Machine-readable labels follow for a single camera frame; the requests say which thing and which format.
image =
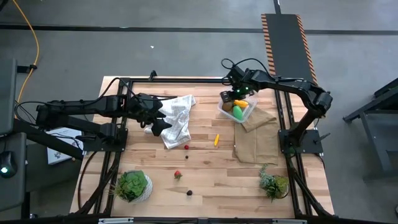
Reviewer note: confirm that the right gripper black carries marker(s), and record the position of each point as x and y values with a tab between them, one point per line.
239	77

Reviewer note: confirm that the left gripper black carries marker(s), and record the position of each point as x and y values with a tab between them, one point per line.
144	105

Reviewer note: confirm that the brown toy kiwi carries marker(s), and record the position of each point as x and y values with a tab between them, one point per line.
227	106

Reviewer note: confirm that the yellow toy banana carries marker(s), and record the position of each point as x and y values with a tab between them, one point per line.
241	103

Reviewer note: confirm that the green toy fruit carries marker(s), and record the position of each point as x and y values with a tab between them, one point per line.
237	113

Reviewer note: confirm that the red toy cherry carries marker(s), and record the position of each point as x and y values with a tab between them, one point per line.
186	147

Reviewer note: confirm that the small yellow toy piece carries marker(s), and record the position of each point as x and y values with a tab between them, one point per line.
216	140

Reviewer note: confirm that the red toy strawberry green leaves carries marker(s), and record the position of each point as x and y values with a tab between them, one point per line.
177	175

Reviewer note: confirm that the black toy blackberry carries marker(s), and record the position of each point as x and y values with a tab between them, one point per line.
189	193

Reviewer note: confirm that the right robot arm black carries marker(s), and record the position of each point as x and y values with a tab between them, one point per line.
289	85

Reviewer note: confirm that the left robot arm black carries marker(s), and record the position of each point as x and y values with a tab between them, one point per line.
77	104

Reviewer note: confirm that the clear plastic tupperware container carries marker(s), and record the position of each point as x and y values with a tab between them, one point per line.
252	104

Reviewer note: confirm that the white checkered cloth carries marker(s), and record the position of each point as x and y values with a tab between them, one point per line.
178	124

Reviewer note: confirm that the tan folded cloth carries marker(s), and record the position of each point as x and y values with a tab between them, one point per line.
256	143

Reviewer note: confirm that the green succulent in white pot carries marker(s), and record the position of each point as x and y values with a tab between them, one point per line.
132	185

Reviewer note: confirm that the black floor mat striped edges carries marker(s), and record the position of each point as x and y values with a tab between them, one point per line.
286	46

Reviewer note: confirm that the white printed booklet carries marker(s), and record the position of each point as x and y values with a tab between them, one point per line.
66	133

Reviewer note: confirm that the trailing plant in dark pot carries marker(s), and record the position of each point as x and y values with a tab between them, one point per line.
273	185

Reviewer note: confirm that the grey desk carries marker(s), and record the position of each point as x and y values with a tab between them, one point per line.
6	93

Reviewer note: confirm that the black metal cart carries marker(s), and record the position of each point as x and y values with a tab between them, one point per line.
382	124

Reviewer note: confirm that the black computer mouse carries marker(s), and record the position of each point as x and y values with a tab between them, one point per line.
7	165

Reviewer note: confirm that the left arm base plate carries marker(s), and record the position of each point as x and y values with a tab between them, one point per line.
93	143

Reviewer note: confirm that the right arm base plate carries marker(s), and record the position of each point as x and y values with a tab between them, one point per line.
311	141

